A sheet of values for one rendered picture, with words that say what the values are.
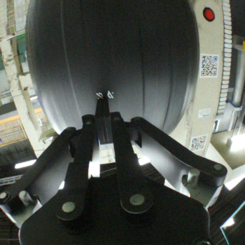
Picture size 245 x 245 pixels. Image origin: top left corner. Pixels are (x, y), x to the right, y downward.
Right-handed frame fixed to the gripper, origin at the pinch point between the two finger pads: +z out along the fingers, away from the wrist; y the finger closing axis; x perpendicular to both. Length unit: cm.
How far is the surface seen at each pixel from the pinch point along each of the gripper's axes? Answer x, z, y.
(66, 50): 8.8, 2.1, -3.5
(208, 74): 1.1, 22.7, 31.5
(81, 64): 6.7, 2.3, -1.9
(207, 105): -9.4, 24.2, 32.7
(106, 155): -42, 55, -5
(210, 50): 8.5, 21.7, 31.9
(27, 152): -501, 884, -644
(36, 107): -108, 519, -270
